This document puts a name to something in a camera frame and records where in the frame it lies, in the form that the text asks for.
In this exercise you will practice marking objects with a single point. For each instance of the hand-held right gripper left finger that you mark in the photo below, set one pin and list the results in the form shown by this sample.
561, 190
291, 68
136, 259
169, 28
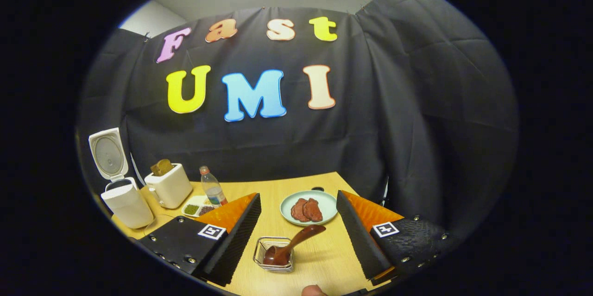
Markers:
236, 245

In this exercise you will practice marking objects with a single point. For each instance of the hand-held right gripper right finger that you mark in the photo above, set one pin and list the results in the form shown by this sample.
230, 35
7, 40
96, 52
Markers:
359, 240

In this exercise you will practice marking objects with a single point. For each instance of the brown wooden spoon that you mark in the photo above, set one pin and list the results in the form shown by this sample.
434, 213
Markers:
296, 240

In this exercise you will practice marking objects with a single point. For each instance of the white rice cooker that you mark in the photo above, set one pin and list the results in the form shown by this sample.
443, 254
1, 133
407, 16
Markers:
129, 208

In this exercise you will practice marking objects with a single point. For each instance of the red meat piece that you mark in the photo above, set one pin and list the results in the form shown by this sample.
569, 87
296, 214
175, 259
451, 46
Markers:
314, 209
299, 211

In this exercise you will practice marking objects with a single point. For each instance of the clear plastic bottle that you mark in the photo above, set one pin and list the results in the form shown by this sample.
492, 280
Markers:
213, 192

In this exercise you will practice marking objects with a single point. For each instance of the white sectioned grain tray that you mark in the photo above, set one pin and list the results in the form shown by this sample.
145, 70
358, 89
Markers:
192, 205

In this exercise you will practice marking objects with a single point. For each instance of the pale green plate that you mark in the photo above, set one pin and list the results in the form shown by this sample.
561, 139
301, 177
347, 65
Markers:
287, 205

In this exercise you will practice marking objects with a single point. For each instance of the white toaster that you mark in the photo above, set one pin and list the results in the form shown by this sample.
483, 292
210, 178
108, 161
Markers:
171, 189

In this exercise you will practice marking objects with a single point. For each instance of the brown toast slice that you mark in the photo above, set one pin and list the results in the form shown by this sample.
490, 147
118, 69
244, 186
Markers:
162, 167

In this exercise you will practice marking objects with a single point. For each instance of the black backdrop cloth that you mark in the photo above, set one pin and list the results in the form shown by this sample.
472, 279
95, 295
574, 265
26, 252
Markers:
417, 101

